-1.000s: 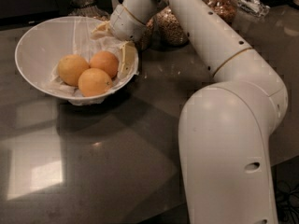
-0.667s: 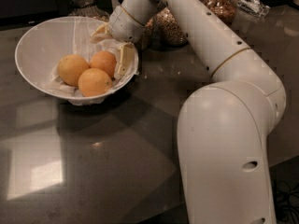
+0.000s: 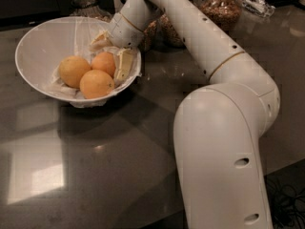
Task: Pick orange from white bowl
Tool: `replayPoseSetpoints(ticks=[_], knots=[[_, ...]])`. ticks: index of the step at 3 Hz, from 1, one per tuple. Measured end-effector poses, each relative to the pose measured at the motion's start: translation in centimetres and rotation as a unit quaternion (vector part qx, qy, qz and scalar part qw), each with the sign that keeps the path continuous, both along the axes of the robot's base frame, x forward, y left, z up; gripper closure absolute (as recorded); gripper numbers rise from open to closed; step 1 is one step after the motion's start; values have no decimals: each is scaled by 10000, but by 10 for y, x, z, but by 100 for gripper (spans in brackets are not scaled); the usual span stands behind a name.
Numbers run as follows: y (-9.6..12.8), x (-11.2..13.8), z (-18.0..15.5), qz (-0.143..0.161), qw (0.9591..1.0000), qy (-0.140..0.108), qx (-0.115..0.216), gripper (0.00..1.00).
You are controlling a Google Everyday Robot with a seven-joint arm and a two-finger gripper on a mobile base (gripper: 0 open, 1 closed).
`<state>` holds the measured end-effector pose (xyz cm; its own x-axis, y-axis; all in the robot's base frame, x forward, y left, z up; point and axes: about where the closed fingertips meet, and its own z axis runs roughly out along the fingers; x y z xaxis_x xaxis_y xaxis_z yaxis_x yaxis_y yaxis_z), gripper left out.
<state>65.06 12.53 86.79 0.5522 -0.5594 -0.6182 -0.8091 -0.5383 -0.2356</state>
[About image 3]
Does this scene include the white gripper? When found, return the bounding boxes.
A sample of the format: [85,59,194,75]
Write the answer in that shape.
[89,13,144,82]

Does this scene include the orange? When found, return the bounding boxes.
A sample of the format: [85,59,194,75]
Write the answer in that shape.
[80,70,114,99]
[91,52,116,77]
[58,55,91,89]

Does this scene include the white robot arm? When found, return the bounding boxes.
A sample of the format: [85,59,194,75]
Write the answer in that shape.
[107,0,280,229]

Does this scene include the white plastic bowl liner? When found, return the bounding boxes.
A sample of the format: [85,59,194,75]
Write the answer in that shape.
[43,17,141,108]

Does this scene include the white bowl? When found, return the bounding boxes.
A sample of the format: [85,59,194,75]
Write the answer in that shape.
[14,16,143,108]

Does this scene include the glass jar with grains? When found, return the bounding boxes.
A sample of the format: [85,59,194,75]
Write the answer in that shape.
[158,0,198,49]
[199,0,241,32]
[121,0,157,52]

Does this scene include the leftmost glass jar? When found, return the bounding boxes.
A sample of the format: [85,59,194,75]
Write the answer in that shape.
[71,0,112,22]

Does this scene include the clear plastic bag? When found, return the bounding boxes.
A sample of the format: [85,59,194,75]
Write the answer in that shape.
[236,0,275,18]

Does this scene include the black cables on floor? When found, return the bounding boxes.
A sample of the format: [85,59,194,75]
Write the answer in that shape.
[265,175,305,229]

